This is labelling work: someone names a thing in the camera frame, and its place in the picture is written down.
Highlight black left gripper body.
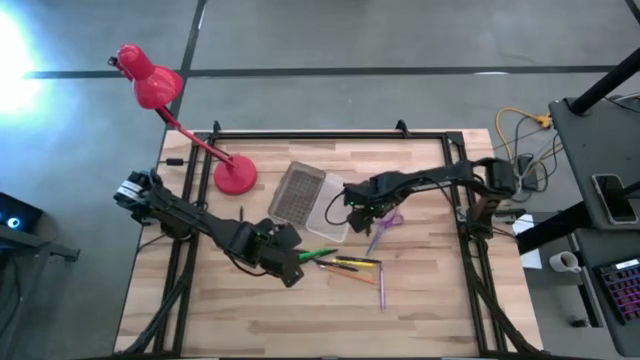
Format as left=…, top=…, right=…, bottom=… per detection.
left=256, top=217, right=305, bottom=289

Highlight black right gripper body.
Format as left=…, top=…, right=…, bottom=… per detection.
left=343, top=172, right=404, bottom=224

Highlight purple scissors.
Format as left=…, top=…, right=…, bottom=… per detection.
left=365, top=209, right=405, bottom=256

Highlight green marker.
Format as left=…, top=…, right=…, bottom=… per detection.
left=298, top=248, right=340, bottom=262

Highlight orange pencil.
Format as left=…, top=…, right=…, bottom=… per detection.
left=319, top=264, right=378, bottom=286

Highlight purple pen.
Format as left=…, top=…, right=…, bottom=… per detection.
left=378, top=263, right=388, bottom=313

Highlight grey translucent box lid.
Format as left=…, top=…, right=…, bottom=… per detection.
left=267, top=160, right=327, bottom=227

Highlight black box beside table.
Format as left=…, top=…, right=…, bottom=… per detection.
left=491, top=208, right=527, bottom=224

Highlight white paper sheet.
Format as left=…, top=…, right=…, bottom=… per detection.
left=511, top=213, right=544, bottom=271

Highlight black metal beam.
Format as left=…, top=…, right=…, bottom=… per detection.
left=516, top=199, right=601, bottom=256

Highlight white mug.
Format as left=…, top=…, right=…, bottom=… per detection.
left=548, top=250, right=583, bottom=274

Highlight red desk lamp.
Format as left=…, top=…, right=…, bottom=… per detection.
left=107, top=43, right=259, bottom=196

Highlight grey side desk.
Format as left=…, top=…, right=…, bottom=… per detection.
left=548, top=94, right=640, bottom=359

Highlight black smartphone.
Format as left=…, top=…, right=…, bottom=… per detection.
left=591, top=172, right=639, bottom=225

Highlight dark stand with bar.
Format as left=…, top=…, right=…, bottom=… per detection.
left=0, top=223, right=81, bottom=264

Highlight black slanted pole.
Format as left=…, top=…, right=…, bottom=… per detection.
left=569, top=47, right=640, bottom=116

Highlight backlit keyboard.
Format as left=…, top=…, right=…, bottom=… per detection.
left=596, top=258, right=640, bottom=324

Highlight black device with blue light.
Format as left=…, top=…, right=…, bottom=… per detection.
left=0, top=191, right=44, bottom=234

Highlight black metal table frame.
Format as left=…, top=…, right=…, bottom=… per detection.
left=119, top=119, right=546, bottom=359

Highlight yellow cable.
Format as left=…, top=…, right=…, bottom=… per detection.
left=494, top=106, right=554, bottom=162

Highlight black power adapter with cables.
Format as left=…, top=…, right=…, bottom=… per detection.
left=499, top=117, right=564, bottom=204

